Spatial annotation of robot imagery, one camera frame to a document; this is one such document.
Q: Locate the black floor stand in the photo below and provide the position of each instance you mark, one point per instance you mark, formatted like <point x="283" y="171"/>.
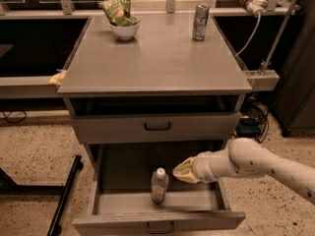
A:
<point x="9" y="187"/>

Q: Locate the white power strip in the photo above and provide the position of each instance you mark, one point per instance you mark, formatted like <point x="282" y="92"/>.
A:
<point x="255" y="7"/>

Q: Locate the green snack bag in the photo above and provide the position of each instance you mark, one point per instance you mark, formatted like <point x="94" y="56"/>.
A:
<point x="118" y="12"/>

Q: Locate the dark grey side cabinet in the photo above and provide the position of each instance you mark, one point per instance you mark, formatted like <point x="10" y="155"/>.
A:
<point x="293" y="102"/>

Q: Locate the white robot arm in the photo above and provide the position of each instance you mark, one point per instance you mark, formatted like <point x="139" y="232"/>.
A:
<point x="245" y="158"/>

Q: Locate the clear plastic water bottle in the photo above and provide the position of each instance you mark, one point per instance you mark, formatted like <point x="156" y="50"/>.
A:
<point x="159" y="185"/>

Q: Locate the blue box on floor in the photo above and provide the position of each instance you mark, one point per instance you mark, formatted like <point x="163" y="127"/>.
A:
<point x="248" y="128"/>

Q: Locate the white ceramic bowl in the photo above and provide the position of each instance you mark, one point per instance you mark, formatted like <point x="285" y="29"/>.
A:
<point x="126" y="32"/>

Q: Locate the closed upper drawer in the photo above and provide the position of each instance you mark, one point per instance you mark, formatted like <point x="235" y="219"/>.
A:
<point x="119" y="129"/>

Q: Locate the grey drawer cabinet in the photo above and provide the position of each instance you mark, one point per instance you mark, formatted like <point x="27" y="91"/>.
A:
<point x="162" y="70"/>

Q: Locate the yellow tape scrap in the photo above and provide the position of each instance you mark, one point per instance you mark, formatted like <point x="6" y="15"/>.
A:
<point x="58" y="78"/>

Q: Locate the silver drink can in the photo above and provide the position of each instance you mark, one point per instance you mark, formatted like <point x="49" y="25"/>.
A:
<point x="200" y="21"/>

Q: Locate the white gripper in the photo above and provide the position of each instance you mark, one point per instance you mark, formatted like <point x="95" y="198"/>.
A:
<point x="203" y="169"/>

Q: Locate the open lower drawer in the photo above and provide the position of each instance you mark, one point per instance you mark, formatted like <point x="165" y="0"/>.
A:
<point x="121" y="200"/>

